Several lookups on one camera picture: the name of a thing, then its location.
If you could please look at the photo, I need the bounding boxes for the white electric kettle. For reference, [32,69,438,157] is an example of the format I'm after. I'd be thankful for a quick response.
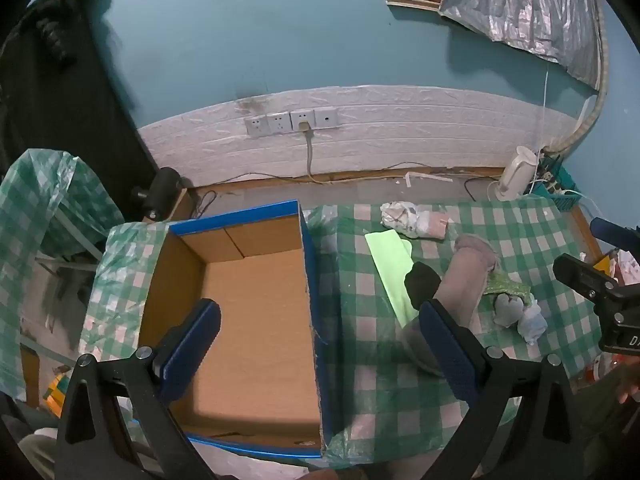
[487,146,538,202]

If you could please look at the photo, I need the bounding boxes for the dark cloth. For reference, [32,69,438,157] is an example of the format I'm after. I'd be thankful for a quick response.
[0,0,162,221]

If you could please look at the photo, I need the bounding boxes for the thin black cable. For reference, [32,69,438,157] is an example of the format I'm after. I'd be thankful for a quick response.
[192,161,501,216]

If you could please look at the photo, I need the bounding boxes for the white pull cord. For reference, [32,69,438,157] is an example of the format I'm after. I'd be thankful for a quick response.
[540,62,550,153]

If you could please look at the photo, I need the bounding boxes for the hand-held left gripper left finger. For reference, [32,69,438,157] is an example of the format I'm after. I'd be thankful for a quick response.
[55,297,223,480]

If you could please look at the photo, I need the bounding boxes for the grey plug cable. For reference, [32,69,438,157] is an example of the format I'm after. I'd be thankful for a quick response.
[299,121,323,184]

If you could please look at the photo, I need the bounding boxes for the silver foil curtain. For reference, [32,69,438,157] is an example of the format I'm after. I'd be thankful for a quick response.
[439,0,601,90]

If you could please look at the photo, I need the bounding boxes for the white printed plastic bag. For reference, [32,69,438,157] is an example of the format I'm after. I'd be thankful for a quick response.
[615,247,640,286]

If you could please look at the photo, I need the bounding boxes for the white power cable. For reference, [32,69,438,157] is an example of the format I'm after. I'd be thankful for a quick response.
[542,170,603,213]

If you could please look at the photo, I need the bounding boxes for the light blue knitted sock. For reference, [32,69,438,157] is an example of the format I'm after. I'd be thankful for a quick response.
[517,300,547,346]

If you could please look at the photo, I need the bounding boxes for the person's right hand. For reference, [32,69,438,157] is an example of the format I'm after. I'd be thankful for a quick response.
[616,372,640,406]

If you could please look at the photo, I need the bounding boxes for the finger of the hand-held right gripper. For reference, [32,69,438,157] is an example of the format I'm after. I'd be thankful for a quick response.
[589,216,640,251]
[552,253,626,311]

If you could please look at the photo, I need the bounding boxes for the white trim strip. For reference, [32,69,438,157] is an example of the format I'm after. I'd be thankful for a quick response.
[404,171,454,187]

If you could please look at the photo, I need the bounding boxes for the long grey sock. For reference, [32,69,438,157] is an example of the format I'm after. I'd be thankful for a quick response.
[399,233,502,377]

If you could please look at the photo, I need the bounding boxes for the colourful toy blocks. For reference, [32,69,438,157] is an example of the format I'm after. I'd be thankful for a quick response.
[44,374,72,417]

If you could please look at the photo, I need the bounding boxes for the grey flexible hose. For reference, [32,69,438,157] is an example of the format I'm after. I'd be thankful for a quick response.
[545,10,610,155]

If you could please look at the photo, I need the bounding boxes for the black sock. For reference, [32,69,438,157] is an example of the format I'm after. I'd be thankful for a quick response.
[402,261,442,311]

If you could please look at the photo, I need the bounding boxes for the small grey sock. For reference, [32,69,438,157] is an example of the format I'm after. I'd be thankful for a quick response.
[492,292,526,328]

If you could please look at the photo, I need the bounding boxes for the teal plastic basket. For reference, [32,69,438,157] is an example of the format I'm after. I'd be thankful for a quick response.
[530,155,581,212]

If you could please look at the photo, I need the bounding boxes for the green checkered tablecloth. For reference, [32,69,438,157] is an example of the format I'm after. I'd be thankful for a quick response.
[80,195,608,466]

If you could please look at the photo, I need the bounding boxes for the black cylindrical device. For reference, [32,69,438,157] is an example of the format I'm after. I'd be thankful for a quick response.
[131,166,182,222]

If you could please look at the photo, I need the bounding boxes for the pink folded cloth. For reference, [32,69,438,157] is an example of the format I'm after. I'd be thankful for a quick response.
[417,211,449,241]

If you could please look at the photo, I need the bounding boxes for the yellow printed bag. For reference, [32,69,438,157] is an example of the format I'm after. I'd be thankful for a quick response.
[592,254,619,277]

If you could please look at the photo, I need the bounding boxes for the white patterned cloth bundle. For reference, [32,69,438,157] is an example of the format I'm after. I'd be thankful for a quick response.
[380,201,426,239]

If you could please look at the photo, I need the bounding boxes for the light green cloth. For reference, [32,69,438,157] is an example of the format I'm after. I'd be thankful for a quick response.
[364,230,421,328]

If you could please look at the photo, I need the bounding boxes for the green checkered plastic sheet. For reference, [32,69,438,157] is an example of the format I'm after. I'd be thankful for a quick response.
[0,147,126,403]

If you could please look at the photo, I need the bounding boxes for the blue-edged cardboard box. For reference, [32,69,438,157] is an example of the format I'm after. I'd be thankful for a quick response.
[137,200,333,461]

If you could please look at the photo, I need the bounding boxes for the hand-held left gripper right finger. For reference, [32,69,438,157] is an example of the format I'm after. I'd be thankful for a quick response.
[419,299,586,480]

